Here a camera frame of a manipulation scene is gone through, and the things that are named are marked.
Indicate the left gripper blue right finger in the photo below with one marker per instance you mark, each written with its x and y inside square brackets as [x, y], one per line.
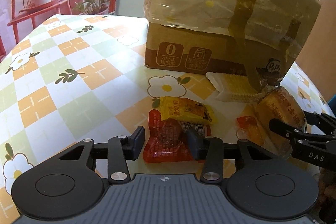
[197, 144]

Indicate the yellow snack packet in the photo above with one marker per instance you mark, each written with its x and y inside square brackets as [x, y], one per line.
[186, 110]

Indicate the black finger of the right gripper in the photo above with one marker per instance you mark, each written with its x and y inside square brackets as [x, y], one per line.
[287, 131]
[325, 122]

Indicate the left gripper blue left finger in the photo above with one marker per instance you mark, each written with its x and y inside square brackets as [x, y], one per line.
[135, 144]

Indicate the white cracker packet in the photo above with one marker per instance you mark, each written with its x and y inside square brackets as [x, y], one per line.
[234, 88]

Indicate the small orange candy packet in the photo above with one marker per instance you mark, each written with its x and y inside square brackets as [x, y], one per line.
[248, 129]

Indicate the red meat snack packet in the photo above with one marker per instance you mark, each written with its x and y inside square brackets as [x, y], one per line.
[168, 141]

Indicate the checkered floral tablecloth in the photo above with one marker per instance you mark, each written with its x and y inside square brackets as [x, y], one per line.
[76, 88]

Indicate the orange bread snack packet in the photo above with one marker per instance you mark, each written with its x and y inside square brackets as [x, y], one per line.
[279, 104]

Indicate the brown cardboard box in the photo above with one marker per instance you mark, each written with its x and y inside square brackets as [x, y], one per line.
[258, 39]

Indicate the brown wooden panel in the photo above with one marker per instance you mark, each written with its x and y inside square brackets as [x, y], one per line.
[317, 58]

